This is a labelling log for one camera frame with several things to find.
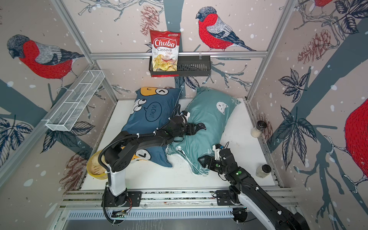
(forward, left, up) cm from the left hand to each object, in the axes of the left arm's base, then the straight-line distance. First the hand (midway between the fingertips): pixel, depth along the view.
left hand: (200, 125), depth 88 cm
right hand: (-19, -1, -8) cm, 21 cm away
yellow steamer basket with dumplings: (-23, +62, -11) cm, 67 cm away
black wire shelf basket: (+45, +8, +13) cm, 48 cm away
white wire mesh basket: (-3, +70, +17) cm, 73 cm away
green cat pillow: (+13, -9, +1) cm, 15 cm away
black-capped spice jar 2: (-26, -33, -4) cm, 42 cm away
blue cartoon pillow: (+13, +32, +1) cm, 35 cm away
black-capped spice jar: (0, -39, -7) cm, 39 cm away
